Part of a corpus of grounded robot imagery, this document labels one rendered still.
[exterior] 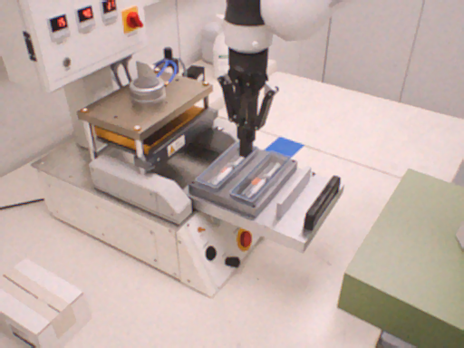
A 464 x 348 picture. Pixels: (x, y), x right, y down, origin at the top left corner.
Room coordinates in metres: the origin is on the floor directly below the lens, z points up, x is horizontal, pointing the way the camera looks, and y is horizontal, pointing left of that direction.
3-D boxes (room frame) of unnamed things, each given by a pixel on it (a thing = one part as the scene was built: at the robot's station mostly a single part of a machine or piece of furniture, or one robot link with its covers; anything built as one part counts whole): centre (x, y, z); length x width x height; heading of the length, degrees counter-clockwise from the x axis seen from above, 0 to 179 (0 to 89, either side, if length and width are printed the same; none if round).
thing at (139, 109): (0.97, 0.21, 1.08); 0.31 x 0.24 x 0.13; 149
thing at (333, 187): (0.71, -0.19, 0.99); 0.15 x 0.02 x 0.04; 149
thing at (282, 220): (0.78, -0.07, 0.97); 0.30 x 0.22 x 0.08; 59
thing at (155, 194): (0.79, 0.21, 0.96); 0.25 x 0.05 x 0.07; 59
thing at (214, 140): (1.02, 0.06, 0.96); 0.26 x 0.05 x 0.07; 59
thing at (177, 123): (0.95, 0.19, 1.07); 0.22 x 0.17 x 0.10; 149
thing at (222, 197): (0.81, -0.03, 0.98); 0.20 x 0.17 x 0.03; 149
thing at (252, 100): (0.80, -0.04, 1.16); 0.04 x 0.01 x 0.11; 147
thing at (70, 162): (0.96, 0.22, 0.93); 0.46 x 0.35 x 0.01; 59
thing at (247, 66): (0.81, -0.03, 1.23); 0.08 x 0.08 x 0.09
